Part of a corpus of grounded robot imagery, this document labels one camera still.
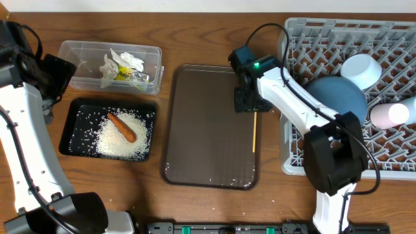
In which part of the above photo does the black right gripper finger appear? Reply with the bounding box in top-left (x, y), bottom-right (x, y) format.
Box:
top-left (255, 99), bottom-right (273, 112)
top-left (234, 88), bottom-right (256, 113)

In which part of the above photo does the white napkin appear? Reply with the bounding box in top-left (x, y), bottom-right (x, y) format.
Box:
top-left (99, 49), bottom-right (144, 88)

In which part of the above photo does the foil wrapper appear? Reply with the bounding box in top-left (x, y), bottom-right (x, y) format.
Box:
top-left (115, 66), bottom-right (150, 90)

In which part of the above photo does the dark blue plate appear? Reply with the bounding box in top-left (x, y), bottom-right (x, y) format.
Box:
top-left (305, 76), bottom-right (367, 126)

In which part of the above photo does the orange carrot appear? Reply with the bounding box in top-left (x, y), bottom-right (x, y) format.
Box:
top-left (107, 112), bottom-right (137, 143)

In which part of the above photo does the white rice pile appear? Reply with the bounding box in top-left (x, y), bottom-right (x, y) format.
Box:
top-left (68, 109), bottom-right (155, 161)

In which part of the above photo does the light blue bowl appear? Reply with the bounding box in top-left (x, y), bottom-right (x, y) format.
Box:
top-left (340, 54), bottom-right (382, 90)

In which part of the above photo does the pale pink cup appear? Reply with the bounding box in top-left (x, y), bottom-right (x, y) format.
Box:
top-left (370, 103), bottom-right (410, 129)

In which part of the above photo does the light blue cup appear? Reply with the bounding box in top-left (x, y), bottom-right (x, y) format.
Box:
top-left (400, 96), bottom-right (416, 125)

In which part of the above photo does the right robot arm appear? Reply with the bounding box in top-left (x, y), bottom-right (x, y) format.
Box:
top-left (228, 45), bottom-right (368, 233)

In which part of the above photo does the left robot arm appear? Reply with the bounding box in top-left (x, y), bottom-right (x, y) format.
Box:
top-left (1, 20), bottom-right (135, 233)

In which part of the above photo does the grey dishwasher rack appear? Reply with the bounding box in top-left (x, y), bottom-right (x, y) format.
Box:
top-left (279, 18), bottom-right (415, 181)

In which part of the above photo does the clear plastic bin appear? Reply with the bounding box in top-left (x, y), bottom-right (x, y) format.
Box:
top-left (58, 40), bottom-right (164, 95)

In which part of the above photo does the wooden chopstick right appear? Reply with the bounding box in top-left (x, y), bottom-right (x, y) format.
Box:
top-left (252, 112), bottom-right (257, 153)

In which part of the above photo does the dark brown serving tray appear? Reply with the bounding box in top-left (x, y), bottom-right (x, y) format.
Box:
top-left (161, 64), bottom-right (259, 190)

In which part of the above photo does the black tray bin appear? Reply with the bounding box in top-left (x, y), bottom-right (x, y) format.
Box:
top-left (59, 98), bottom-right (156, 162)

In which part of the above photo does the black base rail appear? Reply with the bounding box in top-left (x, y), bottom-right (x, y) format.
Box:
top-left (144, 221), bottom-right (391, 234)

